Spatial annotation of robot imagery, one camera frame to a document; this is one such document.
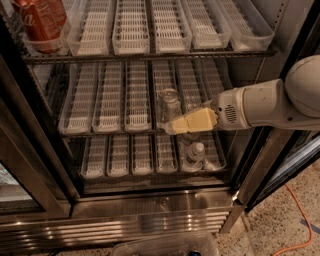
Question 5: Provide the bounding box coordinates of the clear water bottle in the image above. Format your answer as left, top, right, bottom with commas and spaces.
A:
182, 133, 205, 172

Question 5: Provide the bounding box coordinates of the orange cable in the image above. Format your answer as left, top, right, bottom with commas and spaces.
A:
272, 184, 315, 256

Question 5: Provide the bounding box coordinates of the stainless steel fridge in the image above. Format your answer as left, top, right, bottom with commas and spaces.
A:
0, 0, 320, 254

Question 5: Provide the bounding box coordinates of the fridge door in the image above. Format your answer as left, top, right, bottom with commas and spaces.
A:
245, 131, 320, 213

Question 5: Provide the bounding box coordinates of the clear tray with bottle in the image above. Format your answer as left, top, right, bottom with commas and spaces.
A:
177, 132, 226, 173

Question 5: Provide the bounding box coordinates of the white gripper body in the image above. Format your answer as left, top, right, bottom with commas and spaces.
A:
211, 87, 250, 131

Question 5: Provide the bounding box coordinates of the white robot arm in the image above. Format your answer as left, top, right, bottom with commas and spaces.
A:
164, 55, 320, 135

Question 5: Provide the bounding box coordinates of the silver 7up can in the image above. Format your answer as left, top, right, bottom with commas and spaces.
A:
157, 89, 181, 128

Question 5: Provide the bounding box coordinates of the middle wire shelf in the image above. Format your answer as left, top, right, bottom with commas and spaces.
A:
59, 121, 248, 139

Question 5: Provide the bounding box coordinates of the clear plastic bin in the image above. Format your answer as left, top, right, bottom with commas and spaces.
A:
111, 231, 220, 256

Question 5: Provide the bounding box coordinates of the clear tray with 7up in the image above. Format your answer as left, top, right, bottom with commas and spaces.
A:
152, 60, 178, 118

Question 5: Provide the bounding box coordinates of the clear tray with cola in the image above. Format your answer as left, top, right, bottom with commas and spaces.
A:
20, 0, 73, 56

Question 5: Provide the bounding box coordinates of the top wire shelf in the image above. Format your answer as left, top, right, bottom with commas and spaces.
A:
22, 49, 277, 64

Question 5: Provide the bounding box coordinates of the wire shelf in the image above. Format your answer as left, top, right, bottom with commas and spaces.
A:
59, 121, 248, 139
22, 49, 277, 64

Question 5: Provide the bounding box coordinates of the red coca-cola can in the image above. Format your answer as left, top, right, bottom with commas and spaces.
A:
11, 0, 68, 54

